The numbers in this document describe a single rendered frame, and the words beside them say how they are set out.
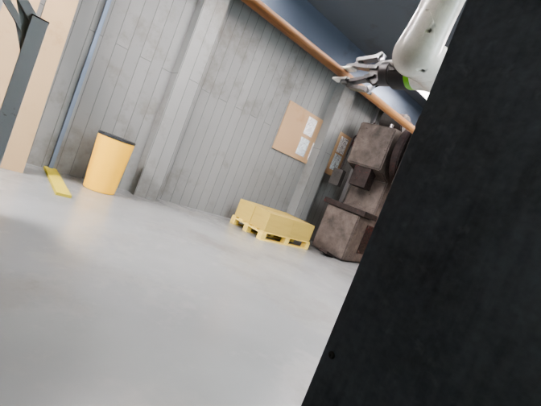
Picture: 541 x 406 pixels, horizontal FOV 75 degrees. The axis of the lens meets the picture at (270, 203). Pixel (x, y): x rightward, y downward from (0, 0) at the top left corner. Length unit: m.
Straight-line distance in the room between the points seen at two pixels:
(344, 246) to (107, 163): 3.57
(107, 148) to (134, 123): 0.77
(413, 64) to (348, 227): 4.86
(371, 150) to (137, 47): 3.62
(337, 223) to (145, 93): 3.38
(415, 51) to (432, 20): 0.07
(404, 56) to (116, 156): 3.46
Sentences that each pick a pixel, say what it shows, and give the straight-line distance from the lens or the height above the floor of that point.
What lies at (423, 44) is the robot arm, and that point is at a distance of 0.94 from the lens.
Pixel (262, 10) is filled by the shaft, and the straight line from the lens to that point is 1.08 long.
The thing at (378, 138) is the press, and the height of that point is 2.02.
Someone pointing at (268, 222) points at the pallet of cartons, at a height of 0.25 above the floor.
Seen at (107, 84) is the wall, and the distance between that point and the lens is 4.61.
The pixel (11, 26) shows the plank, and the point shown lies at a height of 1.20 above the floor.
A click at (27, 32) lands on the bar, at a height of 0.90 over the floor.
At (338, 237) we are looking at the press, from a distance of 5.74.
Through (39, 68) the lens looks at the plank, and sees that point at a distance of 4.08.
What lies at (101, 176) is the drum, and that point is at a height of 0.18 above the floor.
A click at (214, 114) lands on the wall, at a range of 5.07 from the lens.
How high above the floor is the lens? 0.76
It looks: 3 degrees down
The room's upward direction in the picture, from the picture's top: 21 degrees clockwise
